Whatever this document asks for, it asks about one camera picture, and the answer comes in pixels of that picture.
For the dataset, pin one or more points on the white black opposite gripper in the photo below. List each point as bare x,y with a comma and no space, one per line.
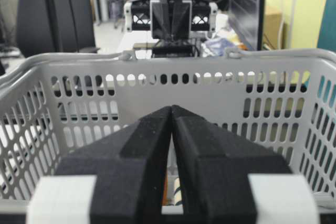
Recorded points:
170,18

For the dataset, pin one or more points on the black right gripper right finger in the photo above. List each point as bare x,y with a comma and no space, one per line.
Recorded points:
226,178

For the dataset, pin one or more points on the black monitor screen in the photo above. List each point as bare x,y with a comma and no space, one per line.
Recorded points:
246,18

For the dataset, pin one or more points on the cardboard box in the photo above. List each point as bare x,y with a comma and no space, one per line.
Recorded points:
272,21

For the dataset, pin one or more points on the grey plastic shopping basket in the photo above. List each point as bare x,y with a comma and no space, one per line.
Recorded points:
52,104

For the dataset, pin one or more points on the striped cloth in basket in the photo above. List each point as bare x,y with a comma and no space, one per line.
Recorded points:
177,193

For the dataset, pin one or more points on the black office chair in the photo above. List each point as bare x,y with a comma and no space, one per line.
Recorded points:
53,26

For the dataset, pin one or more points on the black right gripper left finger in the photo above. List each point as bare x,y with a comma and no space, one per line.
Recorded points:
117,179

